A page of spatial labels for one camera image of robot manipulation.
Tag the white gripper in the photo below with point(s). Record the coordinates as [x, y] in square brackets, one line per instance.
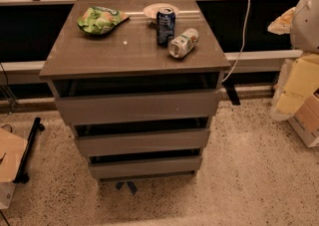
[306, 26]

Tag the grey top drawer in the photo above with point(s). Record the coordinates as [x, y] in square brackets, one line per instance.
[126, 108]

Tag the grey drawer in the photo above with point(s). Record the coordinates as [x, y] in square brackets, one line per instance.
[146, 167]
[142, 142]
[126, 108]

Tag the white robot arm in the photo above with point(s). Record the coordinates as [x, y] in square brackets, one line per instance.
[302, 24]

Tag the grey bottom drawer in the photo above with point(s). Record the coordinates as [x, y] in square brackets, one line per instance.
[146, 167]

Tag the grey drawer cabinet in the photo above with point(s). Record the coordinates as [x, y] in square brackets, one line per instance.
[129, 61]

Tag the grey middle drawer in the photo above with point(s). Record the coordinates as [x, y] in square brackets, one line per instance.
[142, 142]

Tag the silver lying soda can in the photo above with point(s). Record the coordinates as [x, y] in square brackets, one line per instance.
[180, 46]

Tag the blue upright soda can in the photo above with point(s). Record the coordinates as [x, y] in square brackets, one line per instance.
[165, 25]

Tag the white plate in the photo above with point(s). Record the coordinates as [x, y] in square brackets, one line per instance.
[152, 10]

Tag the green chip bag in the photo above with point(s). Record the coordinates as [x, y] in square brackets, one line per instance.
[99, 20]

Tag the black stand bar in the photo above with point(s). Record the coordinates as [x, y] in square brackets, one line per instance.
[22, 176]

